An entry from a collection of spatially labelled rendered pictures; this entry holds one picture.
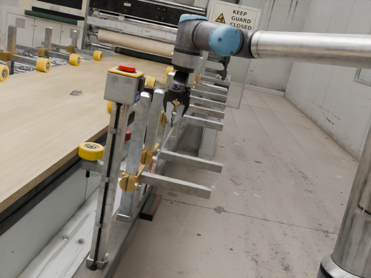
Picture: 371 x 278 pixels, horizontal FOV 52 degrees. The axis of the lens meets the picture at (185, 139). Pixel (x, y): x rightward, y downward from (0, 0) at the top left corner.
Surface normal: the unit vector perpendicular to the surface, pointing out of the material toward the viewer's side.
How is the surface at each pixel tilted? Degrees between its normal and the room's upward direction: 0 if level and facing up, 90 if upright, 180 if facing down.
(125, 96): 90
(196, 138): 90
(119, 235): 0
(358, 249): 89
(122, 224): 0
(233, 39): 90
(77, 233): 0
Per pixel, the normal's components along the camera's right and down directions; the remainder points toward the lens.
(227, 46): 0.59, 0.35
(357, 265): -0.45, 0.15
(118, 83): -0.13, 0.26
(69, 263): 0.20, -0.94
